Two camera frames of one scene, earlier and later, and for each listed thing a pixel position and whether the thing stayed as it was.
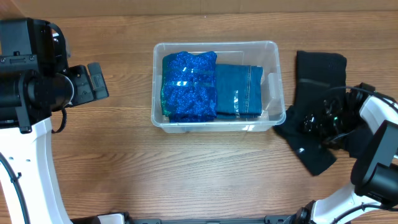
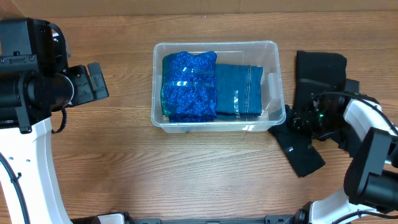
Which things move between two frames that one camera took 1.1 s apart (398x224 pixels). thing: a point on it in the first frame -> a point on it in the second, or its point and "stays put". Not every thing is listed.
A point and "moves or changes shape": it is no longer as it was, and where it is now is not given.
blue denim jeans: (239, 91) stays put
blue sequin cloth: (189, 91) stays put
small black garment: (314, 155) moves or changes shape
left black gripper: (87, 92) stays put
